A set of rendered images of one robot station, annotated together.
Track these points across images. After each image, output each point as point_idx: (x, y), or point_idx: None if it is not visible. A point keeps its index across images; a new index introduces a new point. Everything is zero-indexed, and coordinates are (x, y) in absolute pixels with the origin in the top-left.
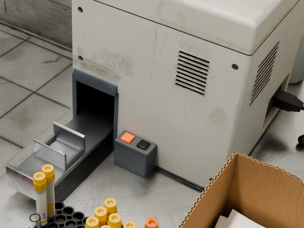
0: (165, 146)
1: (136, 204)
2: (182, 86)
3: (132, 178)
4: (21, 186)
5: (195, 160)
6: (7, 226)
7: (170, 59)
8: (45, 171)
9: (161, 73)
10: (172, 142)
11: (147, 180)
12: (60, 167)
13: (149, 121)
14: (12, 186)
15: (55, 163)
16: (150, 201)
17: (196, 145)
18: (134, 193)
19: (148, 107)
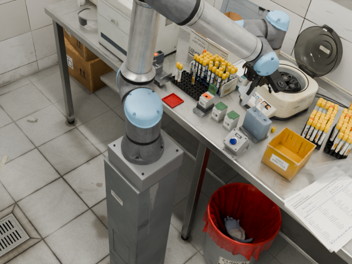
0: (162, 48)
1: (173, 65)
2: (166, 25)
3: (162, 64)
4: (165, 80)
5: (171, 44)
6: (173, 91)
7: (163, 19)
8: (179, 63)
9: (161, 25)
10: (164, 45)
11: (164, 61)
12: (161, 70)
13: (158, 44)
14: (162, 84)
15: (160, 71)
16: (173, 63)
17: (171, 40)
18: (168, 65)
19: (157, 40)
